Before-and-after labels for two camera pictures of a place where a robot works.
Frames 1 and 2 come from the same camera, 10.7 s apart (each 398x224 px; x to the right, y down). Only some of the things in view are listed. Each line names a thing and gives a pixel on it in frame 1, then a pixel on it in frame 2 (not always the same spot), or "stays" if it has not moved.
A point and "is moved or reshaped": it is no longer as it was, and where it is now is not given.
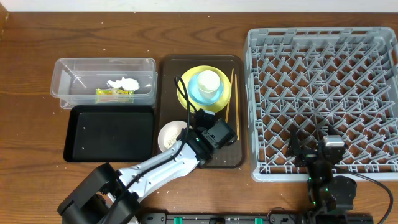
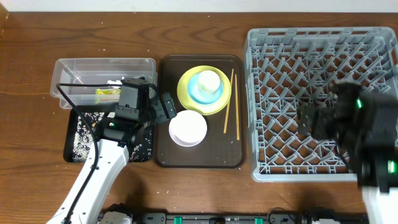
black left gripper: x=193 y=134 → x=170 y=105
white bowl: x=169 y=133 is moved or reshaped
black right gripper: x=294 y=149 → x=322 y=116
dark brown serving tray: x=171 y=108 stays
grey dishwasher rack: x=326 y=81 stays
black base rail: x=282 y=218 stays
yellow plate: x=226 y=94 stays
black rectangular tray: x=116 y=133 stays
